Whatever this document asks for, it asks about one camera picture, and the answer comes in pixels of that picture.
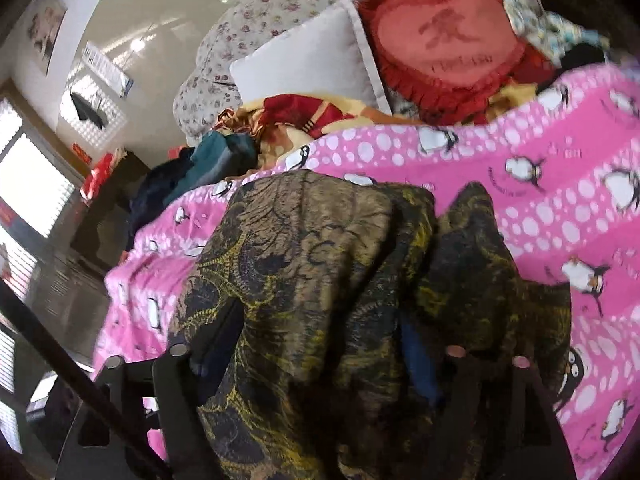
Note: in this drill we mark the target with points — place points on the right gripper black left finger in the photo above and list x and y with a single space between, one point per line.
140 420

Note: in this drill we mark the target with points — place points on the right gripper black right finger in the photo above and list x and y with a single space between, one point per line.
486 420

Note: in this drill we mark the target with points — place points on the dark floral patterned garment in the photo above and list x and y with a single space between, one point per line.
326 270

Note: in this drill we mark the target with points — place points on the dark navy clothes pile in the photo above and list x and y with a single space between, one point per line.
150 200

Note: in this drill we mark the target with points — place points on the black rod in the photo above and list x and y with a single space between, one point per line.
28 325

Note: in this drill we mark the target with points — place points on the dark wooden side table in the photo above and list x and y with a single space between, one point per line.
102 233

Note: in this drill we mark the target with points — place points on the teal folded garment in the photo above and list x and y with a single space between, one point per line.
216 158

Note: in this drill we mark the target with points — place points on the red bag on table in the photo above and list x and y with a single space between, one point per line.
100 173

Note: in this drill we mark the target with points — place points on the pink penguin blanket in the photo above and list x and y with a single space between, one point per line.
562 172

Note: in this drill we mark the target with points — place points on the red yellow patterned blanket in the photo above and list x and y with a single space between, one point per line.
280 124

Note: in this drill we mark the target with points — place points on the dark hanging cloth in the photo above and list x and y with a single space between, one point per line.
85 111

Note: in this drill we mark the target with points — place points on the white square pillow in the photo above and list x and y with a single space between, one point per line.
328 54

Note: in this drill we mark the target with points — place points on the red heart-shaped cushion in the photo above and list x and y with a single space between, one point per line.
449 57

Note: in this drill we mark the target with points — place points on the light blue floral cloth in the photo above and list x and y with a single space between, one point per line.
549 33

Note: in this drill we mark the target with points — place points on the wall calendar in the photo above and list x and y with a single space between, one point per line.
113 76

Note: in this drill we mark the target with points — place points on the wall poster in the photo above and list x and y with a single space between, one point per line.
43 26

